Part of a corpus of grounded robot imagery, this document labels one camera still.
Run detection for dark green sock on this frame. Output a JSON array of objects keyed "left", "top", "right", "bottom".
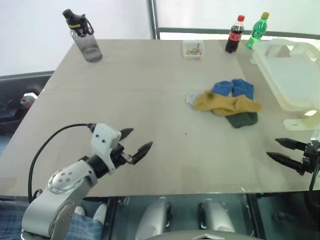
[{"left": 224, "top": 111, "right": 259, "bottom": 129}]

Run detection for red and white device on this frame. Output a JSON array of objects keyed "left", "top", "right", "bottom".
[{"left": 21, "top": 92, "right": 38, "bottom": 107}]

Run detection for white plastic basket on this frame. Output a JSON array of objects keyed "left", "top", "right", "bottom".
[{"left": 251, "top": 38, "right": 320, "bottom": 131}]

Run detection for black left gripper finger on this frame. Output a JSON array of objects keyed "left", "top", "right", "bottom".
[
  {"left": 119, "top": 127, "right": 135, "bottom": 141},
  {"left": 131, "top": 141, "right": 154, "bottom": 166}
]

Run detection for green soda bottle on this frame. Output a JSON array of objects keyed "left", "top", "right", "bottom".
[{"left": 245, "top": 11, "right": 270, "bottom": 50}]

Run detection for black table leg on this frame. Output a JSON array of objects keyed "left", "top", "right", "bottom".
[
  {"left": 107, "top": 197, "right": 121, "bottom": 240},
  {"left": 246, "top": 193, "right": 266, "bottom": 240}
]

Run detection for blue checked trousers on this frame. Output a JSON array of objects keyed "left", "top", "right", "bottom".
[{"left": 0, "top": 199, "right": 103, "bottom": 240}]

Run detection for blue sock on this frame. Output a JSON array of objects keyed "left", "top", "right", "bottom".
[
  {"left": 231, "top": 78, "right": 255, "bottom": 101},
  {"left": 211, "top": 80, "right": 235, "bottom": 97}
]

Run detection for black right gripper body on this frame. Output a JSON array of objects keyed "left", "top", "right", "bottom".
[{"left": 298, "top": 141, "right": 320, "bottom": 177}]

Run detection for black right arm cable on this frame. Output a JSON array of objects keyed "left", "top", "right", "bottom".
[{"left": 308, "top": 172, "right": 320, "bottom": 213}]

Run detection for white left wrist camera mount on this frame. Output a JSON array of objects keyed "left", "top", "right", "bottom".
[{"left": 90, "top": 123, "right": 123, "bottom": 173}]

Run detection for small clear plastic box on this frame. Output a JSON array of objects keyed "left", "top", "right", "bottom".
[{"left": 181, "top": 40, "right": 205, "bottom": 60}]

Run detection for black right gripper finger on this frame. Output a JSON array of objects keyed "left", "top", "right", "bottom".
[
  {"left": 266, "top": 151, "right": 305, "bottom": 173},
  {"left": 274, "top": 137, "right": 307, "bottom": 151}
]

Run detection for silver rounded leg shell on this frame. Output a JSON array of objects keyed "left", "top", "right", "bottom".
[
  {"left": 134, "top": 198, "right": 173, "bottom": 240},
  {"left": 198, "top": 198, "right": 236, "bottom": 233}
]

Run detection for grey black-capped water bottle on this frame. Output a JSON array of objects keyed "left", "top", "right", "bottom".
[{"left": 62, "top": 8, "right": 103, "bottom": 63}]

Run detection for red-capped cola bottle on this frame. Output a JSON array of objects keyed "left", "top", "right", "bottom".
[{"left": 224, "top": 14, "right": 246, "bottom": 54}]

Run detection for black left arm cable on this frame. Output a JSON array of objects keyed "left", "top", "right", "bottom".
[{"left": 27, "top": 122, "right": 97, "bottom": 204}]

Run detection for dark side bench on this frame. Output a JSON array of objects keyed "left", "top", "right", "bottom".
[{"left": 0, "top": 71, "right": 55, "bottom": 137}]

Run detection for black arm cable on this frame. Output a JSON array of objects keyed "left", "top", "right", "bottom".
[
  {"left": 308, "top": 172, "right": 320, "bottom": 213},
  {"left": 27, "top": 122, "right": 97, "bottom": 204}
]

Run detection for pale grey sock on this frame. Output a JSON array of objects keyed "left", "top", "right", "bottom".
[{"left": 185, "top": 91, "right": 201, "bottom": 109}]

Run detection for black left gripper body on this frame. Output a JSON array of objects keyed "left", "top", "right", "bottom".
[{"left": 111, "top": 143, "right": 136, "bottom": 167}]

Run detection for mustard yellow sock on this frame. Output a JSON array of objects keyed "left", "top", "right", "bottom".
[
  {"left": 211, "top": 95, "right": 263, "bottom": 117},
  {"left": 193, "top": 91, "right": 238, "bottom": 112}
]

